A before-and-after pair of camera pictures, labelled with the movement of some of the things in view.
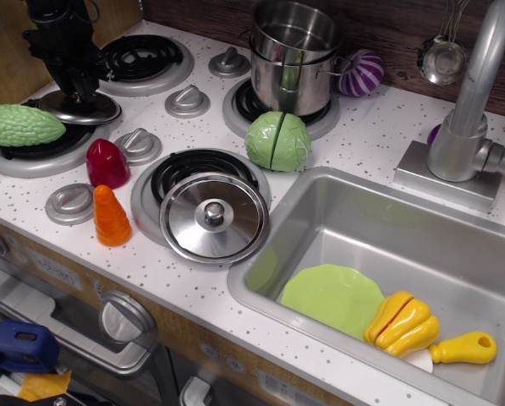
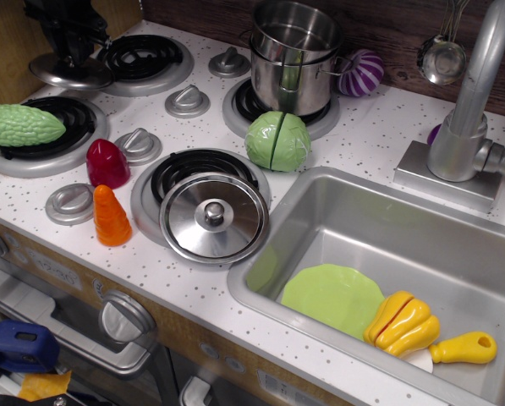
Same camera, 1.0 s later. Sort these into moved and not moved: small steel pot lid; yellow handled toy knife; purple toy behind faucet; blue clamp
Moved: small steel pot lid
Not moved: yellow handled toy knife; blue clamp; purple toy behind faucet
